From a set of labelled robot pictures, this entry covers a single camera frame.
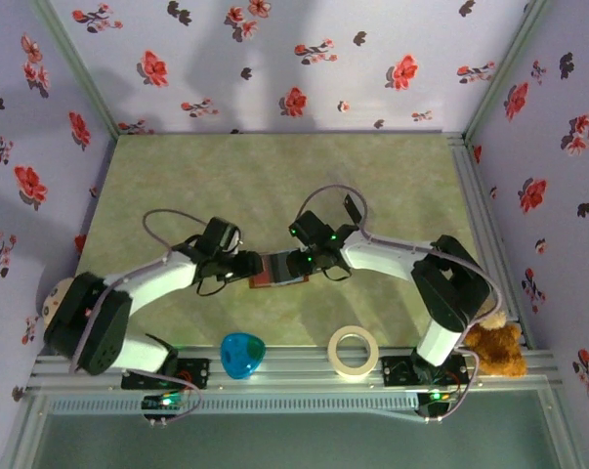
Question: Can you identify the grey-green corner post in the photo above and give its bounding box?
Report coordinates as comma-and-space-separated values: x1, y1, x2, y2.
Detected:
464, 0, 554, 143
29, 0, 120, 143

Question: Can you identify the cream masking tape roll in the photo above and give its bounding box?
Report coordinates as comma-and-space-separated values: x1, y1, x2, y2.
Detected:
326, 325, 381, 378

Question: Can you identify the brown teddy bear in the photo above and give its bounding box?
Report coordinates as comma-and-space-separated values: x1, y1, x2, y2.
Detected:
464, 312, 528, 378

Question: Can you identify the dark grey credit card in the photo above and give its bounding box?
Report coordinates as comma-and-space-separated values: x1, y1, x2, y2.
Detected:
266, 252, 295, 285

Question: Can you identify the grey slotted cable duct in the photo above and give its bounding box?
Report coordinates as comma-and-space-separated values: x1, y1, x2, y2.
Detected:
47, 393, 420, 416

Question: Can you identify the brown leather card holder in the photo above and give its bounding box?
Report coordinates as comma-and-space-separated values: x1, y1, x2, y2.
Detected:
247, 249, 311, 291

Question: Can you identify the small circuit board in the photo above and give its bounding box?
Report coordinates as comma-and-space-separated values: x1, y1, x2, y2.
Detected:
142, 393, 186, 426
417, 388, 455, 425

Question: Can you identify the blue translucent plastic case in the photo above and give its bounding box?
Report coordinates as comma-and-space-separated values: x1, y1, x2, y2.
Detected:
219, 331, 267, 381

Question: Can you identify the aluminium frame rail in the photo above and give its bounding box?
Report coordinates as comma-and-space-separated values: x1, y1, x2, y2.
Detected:
447, 132, 534, 351
27, 344, 567, 392

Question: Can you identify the grey right arm cable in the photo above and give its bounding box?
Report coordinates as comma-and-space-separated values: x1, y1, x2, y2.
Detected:
293, 184, 503, 425

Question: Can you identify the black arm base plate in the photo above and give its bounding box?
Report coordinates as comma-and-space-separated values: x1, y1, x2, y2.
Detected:
121, 358, 211, 392
381, 356, 471, 392

